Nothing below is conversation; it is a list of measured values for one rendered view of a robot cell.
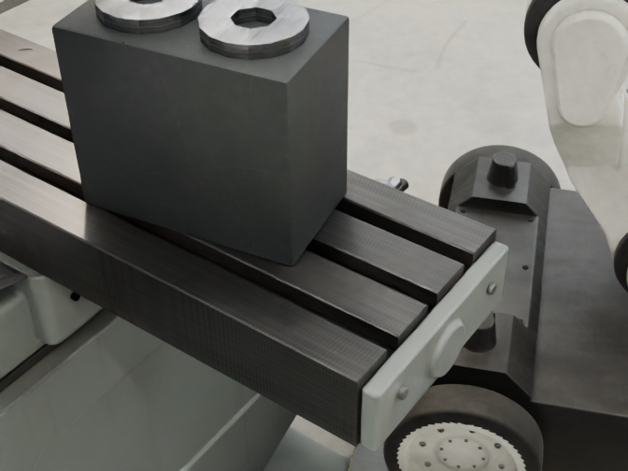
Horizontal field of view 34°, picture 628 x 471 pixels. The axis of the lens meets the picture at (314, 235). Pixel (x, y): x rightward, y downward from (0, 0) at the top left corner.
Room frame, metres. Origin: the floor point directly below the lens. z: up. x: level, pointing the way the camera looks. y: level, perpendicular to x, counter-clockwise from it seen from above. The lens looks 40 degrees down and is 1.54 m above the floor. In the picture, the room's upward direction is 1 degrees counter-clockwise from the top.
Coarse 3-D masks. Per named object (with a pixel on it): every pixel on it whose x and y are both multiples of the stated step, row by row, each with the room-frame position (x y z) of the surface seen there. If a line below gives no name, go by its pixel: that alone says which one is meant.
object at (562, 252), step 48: (480, 192) 1.22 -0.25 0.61; (528, 192) 1.22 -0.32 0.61; (576, 192) 1.27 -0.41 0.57; (528, 240) 1.13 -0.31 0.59; (576, 240) 1.16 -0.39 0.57; (528, 288) 1.03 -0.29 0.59; (576, 288) 1.05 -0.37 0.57; (480, 336) 0.89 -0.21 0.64; (528, 336) 0.94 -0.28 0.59; (576, 336) 0.96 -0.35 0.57; (624, 336) 0.96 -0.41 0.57; (480, 384) 0.86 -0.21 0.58; (528, 384) 0.86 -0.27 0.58; (576, 384) 0.87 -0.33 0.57; (624, 384) 0.87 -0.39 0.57; (576, 432) 0.83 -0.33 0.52; (624, 432) 0.82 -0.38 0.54
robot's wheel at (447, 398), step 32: (448, 384) 0.85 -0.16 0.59; (416, 416) 0.82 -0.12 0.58; (448, 416) 0.81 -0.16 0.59; (480, 416) 0.80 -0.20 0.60; (512, 416) 0.81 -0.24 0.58; (384, 448) 0.83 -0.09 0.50; (416, 448) 0.83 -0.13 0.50; (448, 448) 0.82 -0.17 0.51; (480, 448) 0.81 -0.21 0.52; (512, 448) 0.79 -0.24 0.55
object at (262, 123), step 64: (128, 0) 0.78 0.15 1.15; (192, 0) 0.78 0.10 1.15; (256, 0) 0.78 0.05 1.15; (64, 64) 0.76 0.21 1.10; (128, 64) 0.73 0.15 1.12; (192, 64) 0.70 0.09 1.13; (256, 64) 0.69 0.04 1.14; (320, 64) 0.72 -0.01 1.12; (128, 128) 0.73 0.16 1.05; (192, 128) 0.71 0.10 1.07; (256, 128) 0.68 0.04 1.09; (320, 128) 0.72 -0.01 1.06; (128, 192) 0.74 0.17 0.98; (192, 192) 0.71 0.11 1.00; (256, 192) 0.68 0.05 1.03; (320, 192) 0.72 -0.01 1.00
